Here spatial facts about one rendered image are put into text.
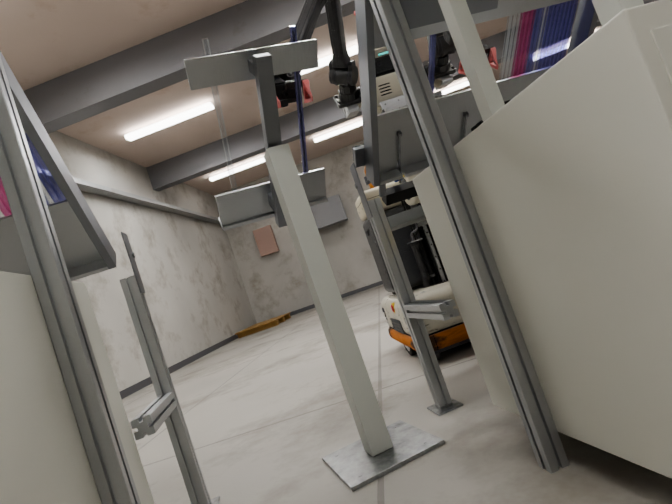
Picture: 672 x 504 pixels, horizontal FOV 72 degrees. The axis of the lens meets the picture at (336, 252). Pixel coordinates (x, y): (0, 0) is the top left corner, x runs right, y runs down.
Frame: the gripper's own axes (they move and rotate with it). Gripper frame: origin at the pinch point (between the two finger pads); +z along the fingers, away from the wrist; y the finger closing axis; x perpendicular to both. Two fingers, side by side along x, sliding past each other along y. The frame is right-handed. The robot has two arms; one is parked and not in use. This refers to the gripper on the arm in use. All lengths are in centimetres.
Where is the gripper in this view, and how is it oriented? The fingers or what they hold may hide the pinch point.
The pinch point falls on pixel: (295, 101)
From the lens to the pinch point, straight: 138.1
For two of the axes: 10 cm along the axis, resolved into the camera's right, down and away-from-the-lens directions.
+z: 4.4, 5.3, -7.3
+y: 9.0, -3.0, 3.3
